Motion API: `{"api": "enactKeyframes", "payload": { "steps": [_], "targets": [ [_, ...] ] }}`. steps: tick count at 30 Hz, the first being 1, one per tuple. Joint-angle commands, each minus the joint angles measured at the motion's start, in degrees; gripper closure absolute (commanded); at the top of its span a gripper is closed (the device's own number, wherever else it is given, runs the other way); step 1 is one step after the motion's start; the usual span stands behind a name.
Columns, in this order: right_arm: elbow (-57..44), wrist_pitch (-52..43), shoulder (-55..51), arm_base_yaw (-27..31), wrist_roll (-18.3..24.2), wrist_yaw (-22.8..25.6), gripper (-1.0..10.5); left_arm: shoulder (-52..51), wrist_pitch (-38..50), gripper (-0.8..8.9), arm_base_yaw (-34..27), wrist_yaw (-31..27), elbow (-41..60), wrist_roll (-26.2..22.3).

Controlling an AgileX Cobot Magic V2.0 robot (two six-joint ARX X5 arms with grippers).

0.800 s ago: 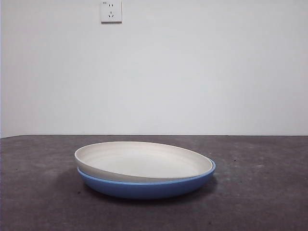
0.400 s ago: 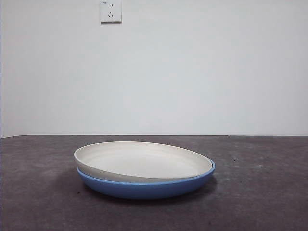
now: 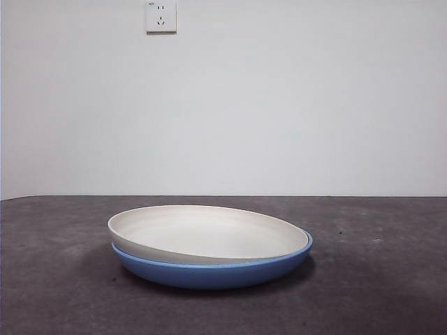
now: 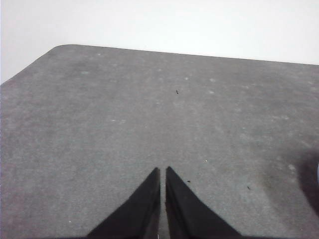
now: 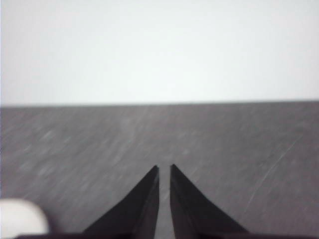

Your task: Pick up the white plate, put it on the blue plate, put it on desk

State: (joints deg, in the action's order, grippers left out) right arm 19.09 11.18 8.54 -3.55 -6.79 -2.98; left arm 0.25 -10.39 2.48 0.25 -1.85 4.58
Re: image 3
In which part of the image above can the white round plate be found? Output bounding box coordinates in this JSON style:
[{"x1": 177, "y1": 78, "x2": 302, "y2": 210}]
[{"x1": 106, "y1": 204, "x2": 310, "y2": 265}]

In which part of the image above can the blue round plate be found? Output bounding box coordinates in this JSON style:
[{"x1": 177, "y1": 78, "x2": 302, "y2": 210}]
[{"x1": 110, "y1": 230, "x2": 314, "y2": 290}]

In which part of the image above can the white wall socket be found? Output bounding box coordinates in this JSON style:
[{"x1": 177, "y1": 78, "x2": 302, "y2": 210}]
[{"x1": 145, "y1": 0, "x2": 177, "y2": 35}]

